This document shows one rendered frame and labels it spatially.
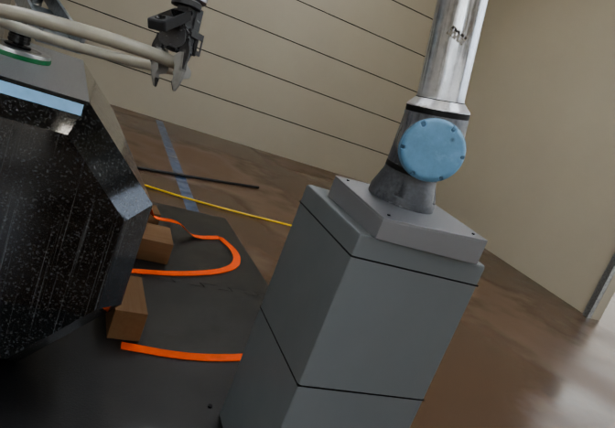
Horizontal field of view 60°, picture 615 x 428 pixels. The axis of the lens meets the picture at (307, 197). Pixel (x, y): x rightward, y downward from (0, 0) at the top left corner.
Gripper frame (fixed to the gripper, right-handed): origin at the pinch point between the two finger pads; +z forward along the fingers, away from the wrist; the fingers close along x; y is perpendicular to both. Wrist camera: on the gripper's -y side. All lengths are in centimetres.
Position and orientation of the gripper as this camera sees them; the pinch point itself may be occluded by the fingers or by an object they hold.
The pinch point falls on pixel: (163, 82)
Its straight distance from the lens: 134.4
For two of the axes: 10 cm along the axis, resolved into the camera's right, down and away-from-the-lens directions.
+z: -2.4, 9.7, 0.8
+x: -9.3, -2.6, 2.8
